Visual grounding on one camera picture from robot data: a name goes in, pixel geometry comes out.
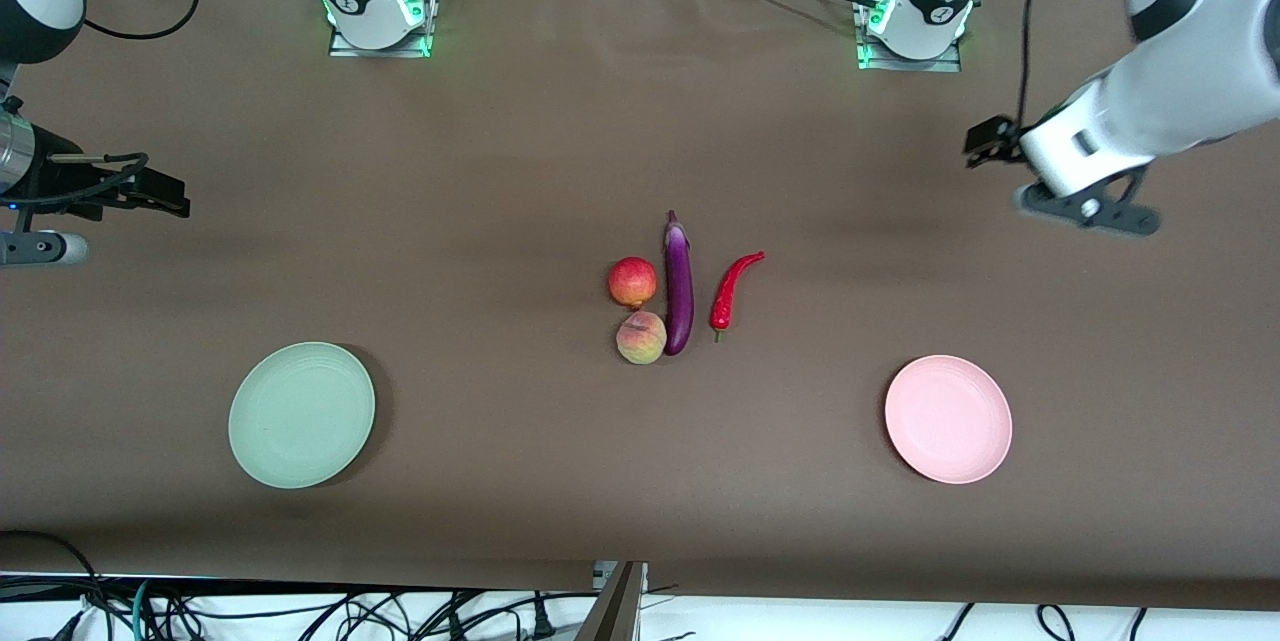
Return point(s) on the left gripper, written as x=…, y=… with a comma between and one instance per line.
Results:
x=990, y=141

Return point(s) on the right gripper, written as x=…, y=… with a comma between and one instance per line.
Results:
x=58, y=183

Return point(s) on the red chili pepper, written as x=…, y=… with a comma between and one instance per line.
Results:
x=725, y=301

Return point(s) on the long purple eggplant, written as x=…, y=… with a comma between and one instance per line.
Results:
x=679, y=291

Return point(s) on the pink round plate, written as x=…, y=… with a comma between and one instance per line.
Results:
x=948, y=419

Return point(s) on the light green round plate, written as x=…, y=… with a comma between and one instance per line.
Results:
x=301, y=415

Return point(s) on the red apple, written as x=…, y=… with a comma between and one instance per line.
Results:
x=633, y=283

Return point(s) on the yellow pink peach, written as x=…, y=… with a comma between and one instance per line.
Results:
x=641, y=337

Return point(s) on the brown table cover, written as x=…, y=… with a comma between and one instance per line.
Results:
x=500, y=171

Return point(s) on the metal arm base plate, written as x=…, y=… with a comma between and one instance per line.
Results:
x=940, y=65
x=400, y=49

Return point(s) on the grey metal post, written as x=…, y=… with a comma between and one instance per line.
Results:
x=615, y=611

